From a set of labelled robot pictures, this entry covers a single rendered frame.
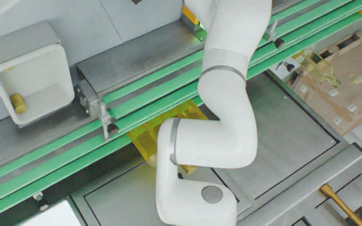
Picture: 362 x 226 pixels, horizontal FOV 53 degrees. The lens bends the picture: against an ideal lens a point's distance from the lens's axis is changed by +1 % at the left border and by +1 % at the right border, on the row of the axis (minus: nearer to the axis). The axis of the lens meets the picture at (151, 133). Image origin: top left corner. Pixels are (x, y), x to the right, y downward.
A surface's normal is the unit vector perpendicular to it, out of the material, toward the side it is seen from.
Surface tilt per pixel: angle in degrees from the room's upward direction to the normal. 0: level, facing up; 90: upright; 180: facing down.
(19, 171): 90
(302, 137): 90
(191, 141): 79
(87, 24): 0
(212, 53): 122
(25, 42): 90
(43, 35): 90
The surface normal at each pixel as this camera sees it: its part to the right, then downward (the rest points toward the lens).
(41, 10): 0.55, 0.72
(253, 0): 0.25, -0.46
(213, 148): -0.28, 0.17
